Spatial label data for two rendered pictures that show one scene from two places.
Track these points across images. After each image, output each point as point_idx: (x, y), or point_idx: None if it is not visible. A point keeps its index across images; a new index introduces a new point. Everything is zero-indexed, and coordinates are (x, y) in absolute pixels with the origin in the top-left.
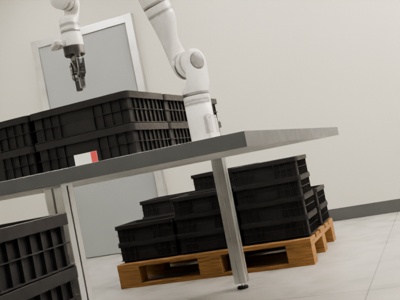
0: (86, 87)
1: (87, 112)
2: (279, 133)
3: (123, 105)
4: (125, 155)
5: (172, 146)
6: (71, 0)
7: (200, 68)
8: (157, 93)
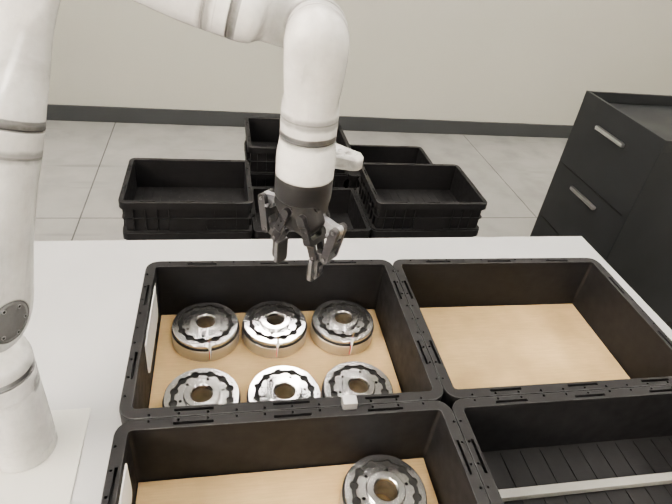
0: (274, 261)
1: (253, 283)
2: None
3: (165, 288)
4: (102, 240)
5: (40, 241)
6: (270, 43)
7: None
8: (124, 383)
